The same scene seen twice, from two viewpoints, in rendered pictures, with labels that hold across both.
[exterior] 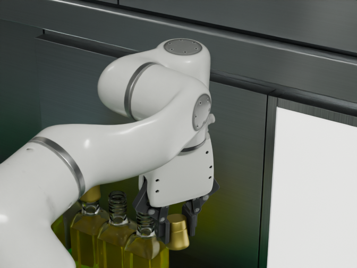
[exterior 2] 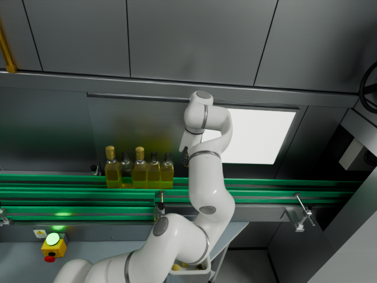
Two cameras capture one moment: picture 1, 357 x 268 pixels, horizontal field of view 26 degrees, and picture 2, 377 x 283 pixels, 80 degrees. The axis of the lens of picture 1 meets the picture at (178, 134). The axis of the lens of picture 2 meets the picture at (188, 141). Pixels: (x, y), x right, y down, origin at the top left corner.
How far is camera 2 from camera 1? 0.65 m
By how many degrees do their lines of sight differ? 37
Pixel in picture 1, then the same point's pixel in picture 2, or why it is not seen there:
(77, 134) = (215, 144)
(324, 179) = not seen: hidden behind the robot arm
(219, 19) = (180, 78)
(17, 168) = (211, 168)
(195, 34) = (173, 85)
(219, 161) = (182, 129)
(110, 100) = (194, 123)
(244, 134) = not seen: hidden behind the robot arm
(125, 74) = (201, 112)
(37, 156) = (212, 159)
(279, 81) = not seen: hidden behind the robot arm
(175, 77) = (221, 109)
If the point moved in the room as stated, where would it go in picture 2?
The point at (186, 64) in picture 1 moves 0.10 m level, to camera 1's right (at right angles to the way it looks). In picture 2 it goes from (210, 101) to (231, 95)
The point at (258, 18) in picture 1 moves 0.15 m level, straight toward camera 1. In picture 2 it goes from (197, 76) to (220, 91)
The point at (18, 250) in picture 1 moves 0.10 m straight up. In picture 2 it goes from (228, 201) to (238, 170)
